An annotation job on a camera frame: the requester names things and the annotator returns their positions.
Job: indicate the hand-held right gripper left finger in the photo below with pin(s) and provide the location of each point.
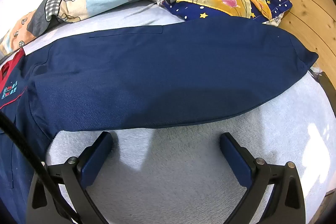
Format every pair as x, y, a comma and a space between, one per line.
98, 155

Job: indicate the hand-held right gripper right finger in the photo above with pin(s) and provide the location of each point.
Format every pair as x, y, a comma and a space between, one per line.
232, 155

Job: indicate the yellow floral cloth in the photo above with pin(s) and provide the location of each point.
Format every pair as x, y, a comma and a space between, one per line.
210, 1

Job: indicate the navy work jacket red collar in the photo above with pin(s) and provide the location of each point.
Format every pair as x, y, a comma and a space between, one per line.
157, 69

